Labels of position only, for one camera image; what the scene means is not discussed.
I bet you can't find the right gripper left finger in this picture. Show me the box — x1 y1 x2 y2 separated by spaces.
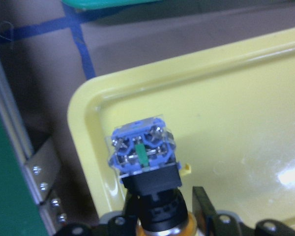
99 192 139 236

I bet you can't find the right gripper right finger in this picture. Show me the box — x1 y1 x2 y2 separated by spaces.
192 186 295 236

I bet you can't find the yellow push button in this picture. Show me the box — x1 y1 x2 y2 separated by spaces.
107 117 198 236

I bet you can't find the yellow plastic tray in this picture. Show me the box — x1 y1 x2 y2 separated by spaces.
67 28 295 229

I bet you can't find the green conveyor belt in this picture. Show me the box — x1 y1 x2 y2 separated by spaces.
0 36 69 236

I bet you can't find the green plastic tray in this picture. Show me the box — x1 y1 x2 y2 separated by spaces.
62 0 157 10

